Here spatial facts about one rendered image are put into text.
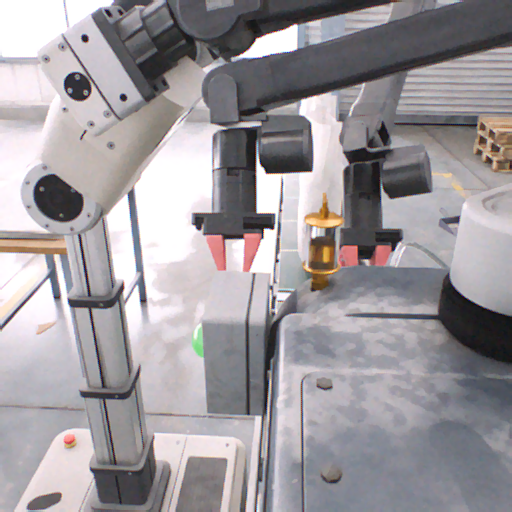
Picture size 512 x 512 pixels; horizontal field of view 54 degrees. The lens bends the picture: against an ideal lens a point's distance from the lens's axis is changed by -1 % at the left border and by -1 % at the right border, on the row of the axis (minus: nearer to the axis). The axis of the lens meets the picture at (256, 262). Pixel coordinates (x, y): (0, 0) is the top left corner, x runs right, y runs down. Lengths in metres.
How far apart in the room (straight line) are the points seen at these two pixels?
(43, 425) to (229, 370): 1.99
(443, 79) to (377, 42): 7.51
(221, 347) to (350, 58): 0.38
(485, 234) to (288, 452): 0.16
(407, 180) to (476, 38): 0.20
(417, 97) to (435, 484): 7.89
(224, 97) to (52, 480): 1.38
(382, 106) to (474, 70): 7.42
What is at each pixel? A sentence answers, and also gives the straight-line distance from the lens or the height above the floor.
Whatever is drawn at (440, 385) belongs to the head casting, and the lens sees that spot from 0.30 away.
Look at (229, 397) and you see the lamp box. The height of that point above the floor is 1.26.
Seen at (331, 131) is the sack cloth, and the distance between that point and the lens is 2.19.
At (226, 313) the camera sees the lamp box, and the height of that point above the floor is 1.33.
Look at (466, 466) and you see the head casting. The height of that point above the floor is 1.34.
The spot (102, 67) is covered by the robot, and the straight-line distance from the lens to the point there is 0.70.
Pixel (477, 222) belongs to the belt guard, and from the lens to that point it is 0.32.
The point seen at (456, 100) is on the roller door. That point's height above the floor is 0.36.
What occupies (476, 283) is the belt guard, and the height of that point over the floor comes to 1.38.
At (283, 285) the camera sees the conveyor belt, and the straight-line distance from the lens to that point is 2.36.
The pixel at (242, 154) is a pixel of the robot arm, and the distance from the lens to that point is 0.64.
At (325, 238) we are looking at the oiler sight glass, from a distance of 0.36.
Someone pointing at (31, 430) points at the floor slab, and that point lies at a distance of 2.34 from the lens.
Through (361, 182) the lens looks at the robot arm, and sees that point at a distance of 0.75.
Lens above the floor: 1.52
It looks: 26 degrees down
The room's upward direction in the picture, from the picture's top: straight up
